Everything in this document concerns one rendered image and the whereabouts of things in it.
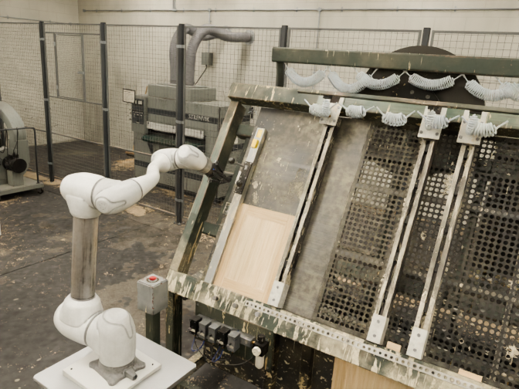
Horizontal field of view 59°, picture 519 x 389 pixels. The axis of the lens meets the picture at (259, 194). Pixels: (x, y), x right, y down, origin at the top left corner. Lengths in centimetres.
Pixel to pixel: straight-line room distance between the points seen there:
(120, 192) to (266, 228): 96
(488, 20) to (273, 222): 501
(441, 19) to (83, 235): 591
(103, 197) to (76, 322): 60
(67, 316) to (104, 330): 20
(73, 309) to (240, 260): 92
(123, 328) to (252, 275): 79
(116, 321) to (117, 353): 14
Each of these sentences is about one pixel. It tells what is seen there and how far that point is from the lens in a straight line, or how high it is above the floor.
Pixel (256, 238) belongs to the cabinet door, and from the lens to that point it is 257.
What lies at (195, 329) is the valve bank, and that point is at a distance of 259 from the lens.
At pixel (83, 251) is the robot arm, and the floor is 130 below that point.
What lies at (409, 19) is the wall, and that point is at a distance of 719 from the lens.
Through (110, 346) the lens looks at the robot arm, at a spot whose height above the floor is 94.
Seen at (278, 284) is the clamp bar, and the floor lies 102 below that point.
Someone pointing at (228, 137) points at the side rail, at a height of 164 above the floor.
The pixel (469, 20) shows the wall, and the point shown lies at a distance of 699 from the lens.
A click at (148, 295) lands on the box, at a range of 259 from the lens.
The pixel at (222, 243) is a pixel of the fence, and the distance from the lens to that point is 264.
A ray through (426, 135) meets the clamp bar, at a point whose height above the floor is 181.
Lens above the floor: 211
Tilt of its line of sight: 16 degrees down
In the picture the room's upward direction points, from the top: 4 degrees clockwise
